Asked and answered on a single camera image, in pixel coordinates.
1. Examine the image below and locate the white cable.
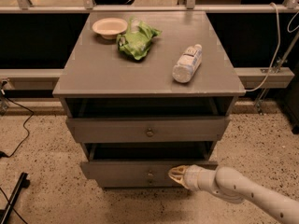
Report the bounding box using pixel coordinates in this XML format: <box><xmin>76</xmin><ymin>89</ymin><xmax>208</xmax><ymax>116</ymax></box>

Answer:
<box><xmin>245</xmin><ymin>2</ymin><xmax>282</xmax><ymax>93</ymax></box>

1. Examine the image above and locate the black floor cable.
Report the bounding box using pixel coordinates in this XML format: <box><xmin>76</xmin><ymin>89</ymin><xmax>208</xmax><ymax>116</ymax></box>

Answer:
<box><xmin>0</xmin><ymin>89</ymin><xmax>36</xmax><ymax>159</ymax></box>

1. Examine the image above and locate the white plastic bottle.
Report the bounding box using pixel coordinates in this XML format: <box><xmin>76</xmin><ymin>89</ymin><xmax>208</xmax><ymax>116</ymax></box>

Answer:
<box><xmin>172</xmin><ymin>44</ymin><xmax>202</xmax><ymax>83</ymax></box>

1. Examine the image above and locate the grey wooden drawer cabinet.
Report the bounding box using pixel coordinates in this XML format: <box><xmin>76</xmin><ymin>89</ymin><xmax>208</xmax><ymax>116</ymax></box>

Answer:
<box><xmin>52</xmin><ymin>10</ymin><xmax>247</xmax><ymax>161</ymax></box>

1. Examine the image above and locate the black metal stand leg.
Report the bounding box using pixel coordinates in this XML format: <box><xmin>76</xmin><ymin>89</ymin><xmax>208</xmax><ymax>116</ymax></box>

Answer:
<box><xmin>0</xmin><ymin>173</ymin><xmax>30</xmax><ymax>224</ymax></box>

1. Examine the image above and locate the grey top drawer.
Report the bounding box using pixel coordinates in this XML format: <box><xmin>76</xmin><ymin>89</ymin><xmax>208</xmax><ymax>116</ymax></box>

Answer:
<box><xmin>66</xmin><ymin>116</ymin><xmax>230</xmax><ymax>143</ymax></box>

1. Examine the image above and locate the grey drawer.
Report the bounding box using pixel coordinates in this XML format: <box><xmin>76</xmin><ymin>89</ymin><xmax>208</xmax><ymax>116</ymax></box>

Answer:
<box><xmin>80</xmin><ymin>142</ymin><xmax>218</xmax><ymax>189</ymax></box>
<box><xmin>66</xmin><ymin>116</ymin><xmax>230</xmax><ymax>143</ymax></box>

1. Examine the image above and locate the metal bracket right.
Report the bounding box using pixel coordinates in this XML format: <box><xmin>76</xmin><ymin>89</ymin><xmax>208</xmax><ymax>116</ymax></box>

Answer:
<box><xmin>254</xmin><ymin>31</ymin><xmax>299</xmax><ymax>115</ymax></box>

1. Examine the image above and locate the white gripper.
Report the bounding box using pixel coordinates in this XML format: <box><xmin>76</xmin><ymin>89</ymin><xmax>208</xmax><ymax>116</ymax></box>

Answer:
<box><xmin>168</xmin><ymin>165</ymin><xmax>218</xmax><ymax>191</ymax></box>

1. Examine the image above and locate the beige paper bowl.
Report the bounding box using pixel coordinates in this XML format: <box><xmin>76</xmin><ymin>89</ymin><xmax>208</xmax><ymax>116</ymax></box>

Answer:
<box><xmin>92</xmin><ymin>18</ymin><xmax>128</xmax><ymax>40</ymax></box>

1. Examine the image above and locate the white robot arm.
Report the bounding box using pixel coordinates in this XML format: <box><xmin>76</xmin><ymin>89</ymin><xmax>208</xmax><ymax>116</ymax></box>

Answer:
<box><xmin>168</xmin><ymin>165</ymin><xmax>299</xmax><ymax>224</ymax></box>

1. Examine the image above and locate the green crumpled chip bag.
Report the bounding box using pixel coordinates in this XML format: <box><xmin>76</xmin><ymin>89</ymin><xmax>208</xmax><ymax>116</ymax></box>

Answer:
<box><xmin>116</xmin><ymin>17</ymin><xmax>162</xmax><ymax>61</ymax></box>

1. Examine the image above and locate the metal railing frame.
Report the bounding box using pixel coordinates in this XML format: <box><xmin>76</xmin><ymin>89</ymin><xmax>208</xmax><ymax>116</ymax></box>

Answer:
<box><xmin>0</xmin><ymin>0</ymin><xmax>299</xmax><ymax>15</ymax></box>

